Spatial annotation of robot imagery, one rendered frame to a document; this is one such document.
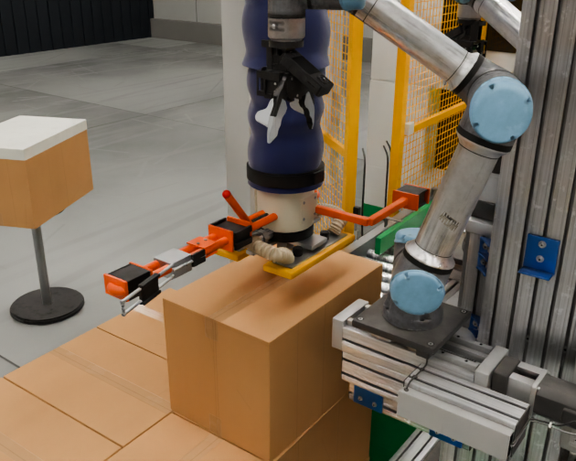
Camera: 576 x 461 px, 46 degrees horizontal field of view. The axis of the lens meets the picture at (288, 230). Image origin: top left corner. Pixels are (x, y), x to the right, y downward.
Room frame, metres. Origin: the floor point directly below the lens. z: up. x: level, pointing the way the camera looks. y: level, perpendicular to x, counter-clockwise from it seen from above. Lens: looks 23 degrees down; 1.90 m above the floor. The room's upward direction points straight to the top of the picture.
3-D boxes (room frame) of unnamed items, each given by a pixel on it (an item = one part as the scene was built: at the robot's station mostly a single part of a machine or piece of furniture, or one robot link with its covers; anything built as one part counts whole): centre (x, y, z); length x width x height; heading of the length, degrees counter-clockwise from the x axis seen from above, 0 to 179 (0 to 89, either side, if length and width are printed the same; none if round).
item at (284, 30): (1.41, 0.01, 1.74); 0.08 x 0.08 x 0.05
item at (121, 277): (1.39, 0.37, 1.18); 0.08 x 0.07 x 0.05; 144
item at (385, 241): (3.56, -0.85, 0.60); 1.60 x 0.11 x 0.09; 145
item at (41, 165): (3.35, 1.36, 0.82); 0.60 x 0.40 x 0.40; 168
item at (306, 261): (1.81, -0.07, 1.08); 0.34 x 0.10 x 0.05; 144
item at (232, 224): (1.67, 0.15, 1.18); 0.10 x 0.08 x 0.06; 54
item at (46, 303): (3.35, 1.36, 0.31); 0.40 x 0.40 x 0.62
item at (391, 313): (1.49, -0.32, 1.09); 0.15 x 0.15 x 0.10
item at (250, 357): (1.86, 0.03, 0.74); 0.60 x 0.40 x 0.40; 143
